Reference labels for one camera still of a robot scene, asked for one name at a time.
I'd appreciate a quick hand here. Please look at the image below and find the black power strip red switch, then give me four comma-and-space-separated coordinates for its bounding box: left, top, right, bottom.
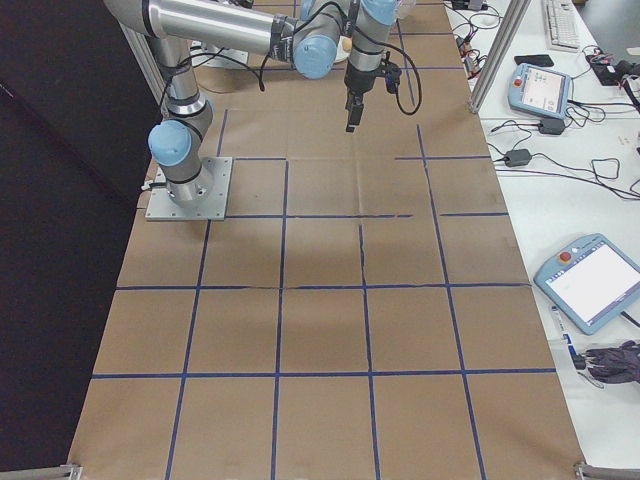
597, 59, 624, 86

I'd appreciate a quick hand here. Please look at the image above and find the black smartphone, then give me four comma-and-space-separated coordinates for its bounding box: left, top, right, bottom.
514, 53, 555, 69

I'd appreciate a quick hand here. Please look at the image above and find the black frame cover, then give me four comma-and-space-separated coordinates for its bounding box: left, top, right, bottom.
0, 0, 166, 471

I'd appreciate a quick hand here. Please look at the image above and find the aluminium rail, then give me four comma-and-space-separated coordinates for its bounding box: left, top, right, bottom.
572, 462, 640, 480
0, 463, 84, 480

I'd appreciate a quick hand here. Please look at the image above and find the white round plate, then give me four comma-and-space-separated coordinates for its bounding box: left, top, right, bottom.
332, 34, 354, 64

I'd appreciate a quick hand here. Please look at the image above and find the white square base plate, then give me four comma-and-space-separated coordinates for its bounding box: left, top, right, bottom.
144, 156, 235, 222
189, 47, 250, 69

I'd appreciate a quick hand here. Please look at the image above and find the aluminium post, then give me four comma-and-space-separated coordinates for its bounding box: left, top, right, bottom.
467, 0, 534, 115

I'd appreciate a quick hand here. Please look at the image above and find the blue teach pendant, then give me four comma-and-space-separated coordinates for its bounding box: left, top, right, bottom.
507, 62, 575, 121
533, 232, 640, 336

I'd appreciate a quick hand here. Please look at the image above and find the white marker pen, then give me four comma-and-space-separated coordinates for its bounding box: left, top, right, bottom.
549, 302, 576, 351

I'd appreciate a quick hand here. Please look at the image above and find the aluminium frame bar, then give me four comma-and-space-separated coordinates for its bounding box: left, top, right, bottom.
119, 24, 166, 104

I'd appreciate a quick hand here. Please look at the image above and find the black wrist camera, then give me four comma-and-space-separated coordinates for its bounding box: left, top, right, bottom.
380, 59, 404, 96

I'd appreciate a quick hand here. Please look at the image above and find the white keyboard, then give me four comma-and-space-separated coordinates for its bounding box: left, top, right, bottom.
542, 0, 584, 51

